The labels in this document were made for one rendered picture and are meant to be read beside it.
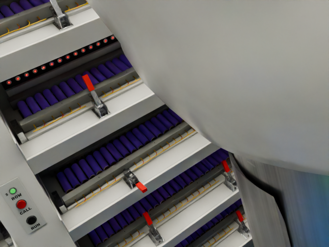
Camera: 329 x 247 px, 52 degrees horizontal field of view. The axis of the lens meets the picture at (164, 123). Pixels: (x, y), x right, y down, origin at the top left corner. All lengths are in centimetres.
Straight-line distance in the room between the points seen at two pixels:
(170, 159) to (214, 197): 21
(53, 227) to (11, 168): 16
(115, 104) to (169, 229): 39
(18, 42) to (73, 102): 17
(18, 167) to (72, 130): 12
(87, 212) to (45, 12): 44
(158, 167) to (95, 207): 18
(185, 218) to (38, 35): 60
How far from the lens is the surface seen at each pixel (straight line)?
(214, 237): 115
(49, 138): 73
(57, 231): 79
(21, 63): 68
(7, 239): 83
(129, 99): 76
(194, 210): 98
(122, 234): 95
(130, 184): 81
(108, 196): 82
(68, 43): 69
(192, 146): 88
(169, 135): 88
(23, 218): 76
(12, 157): 71
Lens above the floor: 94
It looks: 25 degrees down
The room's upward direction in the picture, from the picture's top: 19 degrees counter-clockwise
